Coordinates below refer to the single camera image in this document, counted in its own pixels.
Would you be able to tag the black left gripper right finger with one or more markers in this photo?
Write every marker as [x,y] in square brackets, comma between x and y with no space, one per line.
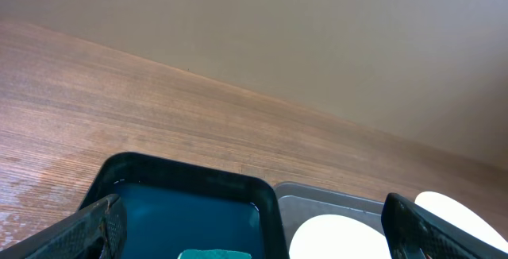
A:
[413,232]

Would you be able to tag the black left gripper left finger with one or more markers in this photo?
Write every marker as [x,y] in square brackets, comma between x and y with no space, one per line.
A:
[94,232]

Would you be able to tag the white plate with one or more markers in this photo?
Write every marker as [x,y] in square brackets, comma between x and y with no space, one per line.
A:
[337,237]
[462,217]

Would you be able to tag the green yellow sponge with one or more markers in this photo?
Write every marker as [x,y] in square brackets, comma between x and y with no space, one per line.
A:
[213,254]

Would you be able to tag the black water basin tray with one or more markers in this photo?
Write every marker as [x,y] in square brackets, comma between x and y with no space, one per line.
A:
[172,206]

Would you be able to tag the dark grey serving tray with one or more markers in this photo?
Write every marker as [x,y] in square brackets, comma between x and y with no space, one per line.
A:
[300,202]

